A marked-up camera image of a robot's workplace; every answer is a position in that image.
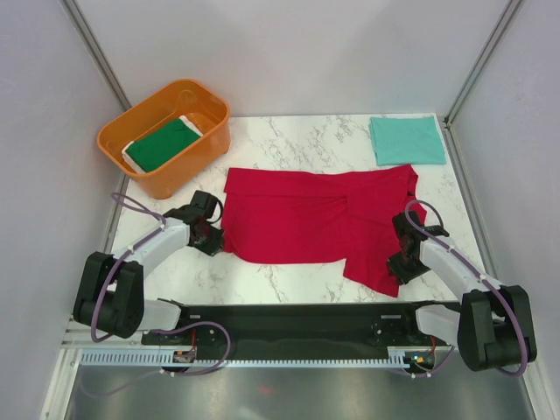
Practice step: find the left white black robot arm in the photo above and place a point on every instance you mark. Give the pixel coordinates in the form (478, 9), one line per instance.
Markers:
(111, 299)

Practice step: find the left aluminium frame post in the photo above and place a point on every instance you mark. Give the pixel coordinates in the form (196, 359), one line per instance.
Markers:
(82, 26)

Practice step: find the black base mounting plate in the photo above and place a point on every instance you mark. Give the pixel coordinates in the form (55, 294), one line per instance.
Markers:
(297, 330)

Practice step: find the aluminium frame post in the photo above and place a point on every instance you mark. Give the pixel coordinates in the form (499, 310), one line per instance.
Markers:
(490, 46)
(82, 26)

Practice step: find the right aluminium frame post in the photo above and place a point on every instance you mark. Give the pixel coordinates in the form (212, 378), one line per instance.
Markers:
(490, 46)

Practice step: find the orange plastic basket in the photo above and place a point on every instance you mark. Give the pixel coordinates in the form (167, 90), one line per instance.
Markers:
(185, 97)

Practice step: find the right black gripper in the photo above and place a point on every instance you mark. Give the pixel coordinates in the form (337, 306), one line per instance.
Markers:
(402, 276)

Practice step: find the white slotted cable duct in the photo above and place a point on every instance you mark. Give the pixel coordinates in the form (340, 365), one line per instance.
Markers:
(155, 358)

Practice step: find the teal folded t shirt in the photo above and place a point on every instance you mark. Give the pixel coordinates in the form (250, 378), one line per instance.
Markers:
(407, 141)

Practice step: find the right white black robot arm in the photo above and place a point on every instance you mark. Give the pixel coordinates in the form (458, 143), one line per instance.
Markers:
(492, 328)

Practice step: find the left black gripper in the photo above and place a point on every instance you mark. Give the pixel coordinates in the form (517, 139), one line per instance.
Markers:
(215, 243)

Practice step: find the red t shirt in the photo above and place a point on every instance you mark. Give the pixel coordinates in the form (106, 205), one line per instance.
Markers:
(293, 217)

